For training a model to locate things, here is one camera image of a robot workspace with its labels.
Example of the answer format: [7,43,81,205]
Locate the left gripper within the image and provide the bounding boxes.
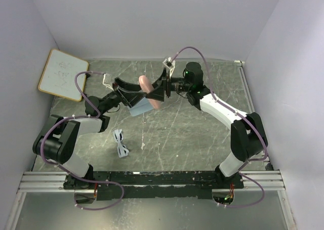
[101,78,147,114]

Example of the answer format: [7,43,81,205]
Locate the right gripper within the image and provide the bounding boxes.
[146,68,191,101]

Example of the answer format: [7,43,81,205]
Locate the pink glasses case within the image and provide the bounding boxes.
[139,75,160,109]

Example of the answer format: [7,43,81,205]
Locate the light blue cleaning cloth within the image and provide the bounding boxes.
[128,98,153,117]

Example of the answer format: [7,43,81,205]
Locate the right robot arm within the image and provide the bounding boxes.
[139,62,268,188]

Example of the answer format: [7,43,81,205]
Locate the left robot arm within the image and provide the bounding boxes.
[32,75,154,189]

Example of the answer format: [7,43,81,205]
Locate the white sunglasses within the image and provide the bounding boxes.
[113,129,129,158]

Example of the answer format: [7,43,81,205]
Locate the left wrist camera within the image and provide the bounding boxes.
[102,73,113,90]

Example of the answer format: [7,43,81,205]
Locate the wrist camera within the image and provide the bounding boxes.
[102,73,113,90]
[163,57,176,71]

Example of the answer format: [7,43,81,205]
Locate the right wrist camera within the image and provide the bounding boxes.
[163,57,176,71]

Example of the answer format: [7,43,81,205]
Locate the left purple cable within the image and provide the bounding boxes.
[40,71,125,211]

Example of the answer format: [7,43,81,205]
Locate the purple cable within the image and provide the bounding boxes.
[40,71,125,211]
[173,46,268,208]

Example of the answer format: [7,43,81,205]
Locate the small whiteboard with orange frame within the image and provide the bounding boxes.
[38,49,89,102]

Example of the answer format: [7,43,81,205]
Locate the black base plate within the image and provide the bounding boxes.
[63,170,245,202]

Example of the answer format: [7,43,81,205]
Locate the aluminium rail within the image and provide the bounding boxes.
[18,171,286,193]

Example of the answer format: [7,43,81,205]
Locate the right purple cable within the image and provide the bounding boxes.
[173,46,268,208]

